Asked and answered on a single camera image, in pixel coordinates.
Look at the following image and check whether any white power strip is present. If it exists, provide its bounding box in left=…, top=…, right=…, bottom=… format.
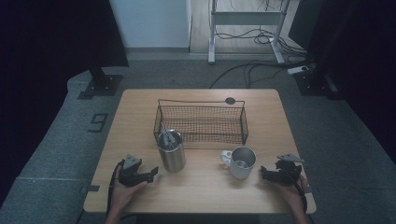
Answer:
left=286, top=64, right=310, bottom=76

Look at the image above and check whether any steel mug with white handle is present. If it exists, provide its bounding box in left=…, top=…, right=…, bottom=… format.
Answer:
left=220, top=146, right=258, bottom=181

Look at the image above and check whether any long black floor cable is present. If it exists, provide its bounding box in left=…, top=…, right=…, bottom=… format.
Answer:
left=209, top=60, right=312, bottom=90

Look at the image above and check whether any black curtain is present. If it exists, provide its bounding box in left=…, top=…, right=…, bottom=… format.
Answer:
left=0, top=0, right=130, bottom=206
left=288, top=0, right=396, bottom=166

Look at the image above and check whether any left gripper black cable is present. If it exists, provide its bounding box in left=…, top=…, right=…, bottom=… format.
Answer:
left=106, top=159, right=125, bottom=220

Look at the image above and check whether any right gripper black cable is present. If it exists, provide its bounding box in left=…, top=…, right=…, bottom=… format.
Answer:
left=281, top=161, right=310, bottom=224

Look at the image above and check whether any tangle of black cables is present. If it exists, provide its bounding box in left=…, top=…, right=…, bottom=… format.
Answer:
left=215, top=27, right=309, bottom=58

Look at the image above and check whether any person's right hand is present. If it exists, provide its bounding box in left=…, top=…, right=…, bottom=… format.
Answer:
left=275, top=175, right=310, bottom=209

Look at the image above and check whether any steel tumbler with straw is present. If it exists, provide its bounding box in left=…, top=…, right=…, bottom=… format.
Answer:
left=156, top=121, right=187, bottom=174

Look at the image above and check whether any person's left hand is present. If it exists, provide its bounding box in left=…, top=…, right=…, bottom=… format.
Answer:
left=109, top=174, right=149, bottom=217

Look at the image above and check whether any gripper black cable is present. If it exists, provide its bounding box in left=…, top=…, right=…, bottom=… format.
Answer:
left=106, top=159, right=125, bottom=220
left=281, top=161, right=310, bottom=224

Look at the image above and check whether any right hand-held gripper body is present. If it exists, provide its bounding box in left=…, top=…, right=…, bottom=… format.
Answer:
left=274, top=153, right=305, bottom=188

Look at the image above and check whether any black wire basket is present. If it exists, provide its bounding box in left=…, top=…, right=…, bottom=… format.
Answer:
left=152, top=98, right=249, bottom=146

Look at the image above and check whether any black stand base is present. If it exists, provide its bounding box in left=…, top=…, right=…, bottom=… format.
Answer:
left=293, top=70, right=341, bottom=101
left=77, top=66, right=124, bottom=101

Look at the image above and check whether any white desk frame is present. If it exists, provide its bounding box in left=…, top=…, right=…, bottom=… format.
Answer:
left=207, top=0, right=291, bottom=65

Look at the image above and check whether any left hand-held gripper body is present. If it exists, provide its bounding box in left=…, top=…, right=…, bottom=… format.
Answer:
left=119, top=154, right=148, bottom=188

